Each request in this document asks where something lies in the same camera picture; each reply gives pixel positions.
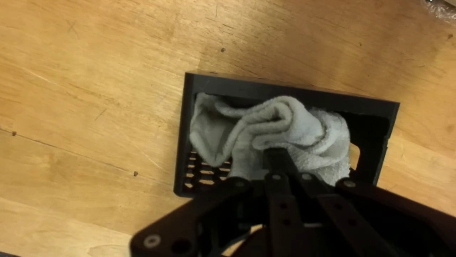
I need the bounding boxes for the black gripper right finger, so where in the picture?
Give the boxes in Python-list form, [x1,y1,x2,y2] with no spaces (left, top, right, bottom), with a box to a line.
[279,146,456,257]

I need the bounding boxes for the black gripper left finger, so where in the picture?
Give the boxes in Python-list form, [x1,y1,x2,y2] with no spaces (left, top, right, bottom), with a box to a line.
[128,146,282,257]

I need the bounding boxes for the white towel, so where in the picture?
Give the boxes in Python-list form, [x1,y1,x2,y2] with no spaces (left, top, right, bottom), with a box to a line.
[188,91,353,186]

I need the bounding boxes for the black basket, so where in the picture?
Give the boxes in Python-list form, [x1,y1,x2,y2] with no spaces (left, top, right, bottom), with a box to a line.
[172,71,401,198]

